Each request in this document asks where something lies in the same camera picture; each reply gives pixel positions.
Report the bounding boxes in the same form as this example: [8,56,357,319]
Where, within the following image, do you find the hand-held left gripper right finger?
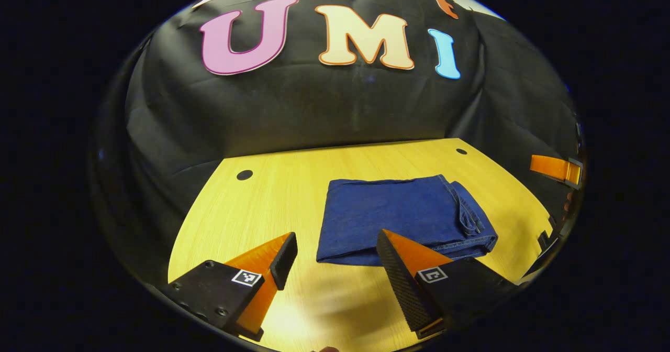
[376,229,519,339]

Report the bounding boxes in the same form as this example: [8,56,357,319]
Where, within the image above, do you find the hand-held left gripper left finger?
[167,232,299,342]

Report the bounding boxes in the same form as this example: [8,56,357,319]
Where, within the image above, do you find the blue jeans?
[316,174,499,267]

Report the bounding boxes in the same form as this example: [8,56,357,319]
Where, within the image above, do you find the black backdrop cloth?
[92,0,583,284]

